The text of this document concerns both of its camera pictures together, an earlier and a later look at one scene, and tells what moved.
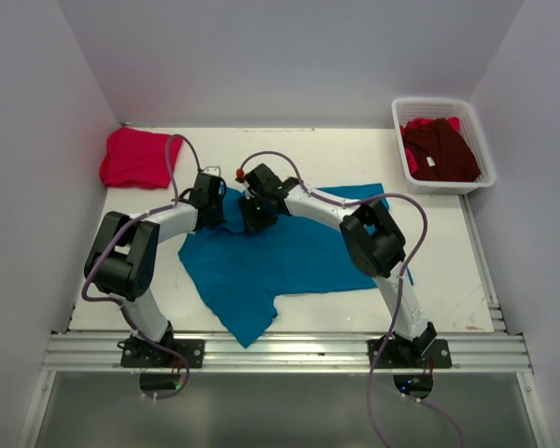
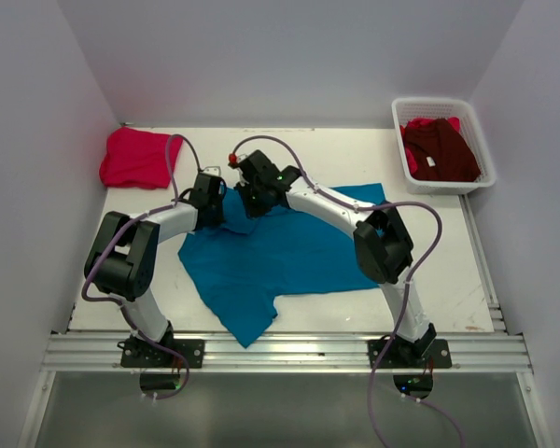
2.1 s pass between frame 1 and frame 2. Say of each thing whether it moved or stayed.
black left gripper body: stayed
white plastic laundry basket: stayed
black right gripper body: moved
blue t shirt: stayed
